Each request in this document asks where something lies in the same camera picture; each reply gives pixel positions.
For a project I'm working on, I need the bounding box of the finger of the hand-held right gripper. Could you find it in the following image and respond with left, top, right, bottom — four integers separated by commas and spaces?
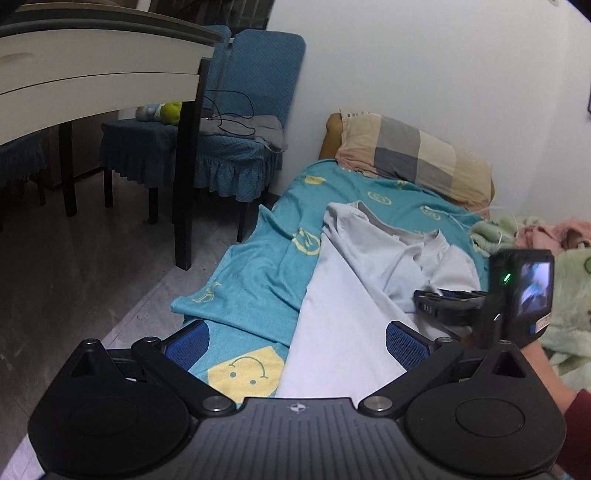
413, 288, 491, 327

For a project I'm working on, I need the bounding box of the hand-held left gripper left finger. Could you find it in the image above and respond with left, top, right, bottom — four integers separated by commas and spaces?
69, 321, 237, 415

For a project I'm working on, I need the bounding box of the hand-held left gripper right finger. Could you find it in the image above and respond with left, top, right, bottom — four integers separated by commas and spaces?
357, 320, 533, 417

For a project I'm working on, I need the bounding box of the white t-shirt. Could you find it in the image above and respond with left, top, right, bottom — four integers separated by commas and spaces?
274, 200, 484, 400

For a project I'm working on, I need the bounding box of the person's right forearm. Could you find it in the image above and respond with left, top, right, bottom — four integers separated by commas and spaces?
519, 342, 591, 480

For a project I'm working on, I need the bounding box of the green plush blanket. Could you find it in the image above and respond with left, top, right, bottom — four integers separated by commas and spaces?
468, 214, 591, 394

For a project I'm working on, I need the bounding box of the pink plush blanket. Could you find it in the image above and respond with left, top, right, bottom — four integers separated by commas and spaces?
514, 219, 591, 253

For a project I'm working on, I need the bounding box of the teal printed bed sheet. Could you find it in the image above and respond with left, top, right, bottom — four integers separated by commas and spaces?
170, 159, 491, 408

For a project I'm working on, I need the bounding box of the plaid pillow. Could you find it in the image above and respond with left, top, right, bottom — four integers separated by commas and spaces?
334, 109, 493, 206

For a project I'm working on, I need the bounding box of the brown cushion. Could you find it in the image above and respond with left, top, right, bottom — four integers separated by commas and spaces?
319, 113, 496, 205

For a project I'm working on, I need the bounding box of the blue covered chair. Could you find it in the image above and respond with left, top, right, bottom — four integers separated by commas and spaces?
100, 25, 232, 226
193, 28, 307, 244
0, 131, 53, 206

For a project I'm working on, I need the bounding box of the grey cloth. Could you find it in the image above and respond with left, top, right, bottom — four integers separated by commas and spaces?
199, 114, 290, 153

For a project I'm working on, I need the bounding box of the yellow-green plush toy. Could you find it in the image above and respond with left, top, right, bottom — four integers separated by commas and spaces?
136, 101, 184, 126

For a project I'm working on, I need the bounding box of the white table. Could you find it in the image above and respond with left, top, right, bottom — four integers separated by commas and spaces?
0, 0, 223, 271

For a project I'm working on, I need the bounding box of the white charging cable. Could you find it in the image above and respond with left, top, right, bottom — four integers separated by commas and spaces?
424, 205, 514, 241

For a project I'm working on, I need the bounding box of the black cable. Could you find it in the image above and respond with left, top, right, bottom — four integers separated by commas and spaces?
200, 89, 257, 137

